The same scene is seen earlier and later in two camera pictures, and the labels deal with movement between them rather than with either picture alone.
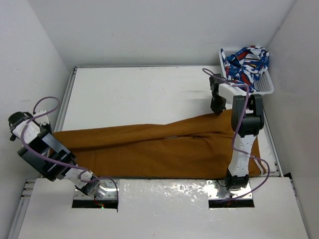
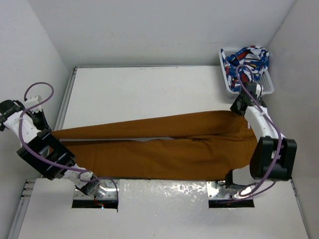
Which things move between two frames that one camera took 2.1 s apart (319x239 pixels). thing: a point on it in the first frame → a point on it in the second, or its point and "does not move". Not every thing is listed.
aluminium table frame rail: (59, 125) does not move
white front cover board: (163, 209) does not move
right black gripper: (218, 109) → (234, 107)
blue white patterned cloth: (244, 67) does not move
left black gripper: (48, 127) → (41, 115)
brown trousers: (206, 148) does not move
